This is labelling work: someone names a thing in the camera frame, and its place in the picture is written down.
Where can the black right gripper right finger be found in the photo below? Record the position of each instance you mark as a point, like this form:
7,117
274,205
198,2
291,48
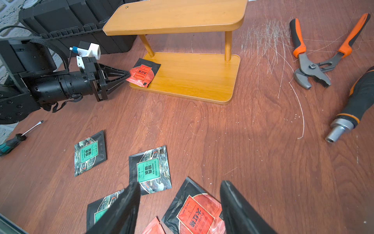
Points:
239,216

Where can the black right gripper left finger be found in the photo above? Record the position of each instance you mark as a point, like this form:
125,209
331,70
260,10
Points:
121,217

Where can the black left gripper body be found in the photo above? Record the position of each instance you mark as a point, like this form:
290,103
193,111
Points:
95,77

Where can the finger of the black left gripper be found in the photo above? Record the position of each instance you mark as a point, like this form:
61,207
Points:
113,72
110,85

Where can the red tea bag front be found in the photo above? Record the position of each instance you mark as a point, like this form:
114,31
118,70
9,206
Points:
154,227

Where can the red tea bag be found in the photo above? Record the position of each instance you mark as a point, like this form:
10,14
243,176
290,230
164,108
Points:
154,227
143,72
194,211

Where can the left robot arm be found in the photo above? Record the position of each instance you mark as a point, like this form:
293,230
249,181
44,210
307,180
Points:
39,77

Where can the green tea bag front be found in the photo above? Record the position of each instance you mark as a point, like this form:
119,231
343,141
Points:
97,209

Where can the green tea bag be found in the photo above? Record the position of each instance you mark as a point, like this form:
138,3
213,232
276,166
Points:
89,153
97,209
151,170

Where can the green tea bag middle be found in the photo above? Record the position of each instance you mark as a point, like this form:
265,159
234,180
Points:
151,170

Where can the green tea bag far left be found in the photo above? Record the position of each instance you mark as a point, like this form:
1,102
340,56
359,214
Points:
89,153

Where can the yellow wooden two-tier shelf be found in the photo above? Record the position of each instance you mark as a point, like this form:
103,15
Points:
204,77

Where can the black plastic toolbox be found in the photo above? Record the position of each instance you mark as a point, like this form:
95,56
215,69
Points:
67,23

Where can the black orange ratchet screwdriver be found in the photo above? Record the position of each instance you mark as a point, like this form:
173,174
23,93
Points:
361,98

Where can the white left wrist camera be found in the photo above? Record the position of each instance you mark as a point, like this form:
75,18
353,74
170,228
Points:
86,50

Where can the green handled screwdriver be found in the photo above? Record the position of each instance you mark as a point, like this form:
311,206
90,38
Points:
11,144

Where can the orange handled groove pliers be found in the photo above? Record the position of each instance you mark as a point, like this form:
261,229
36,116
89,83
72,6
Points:
317,70

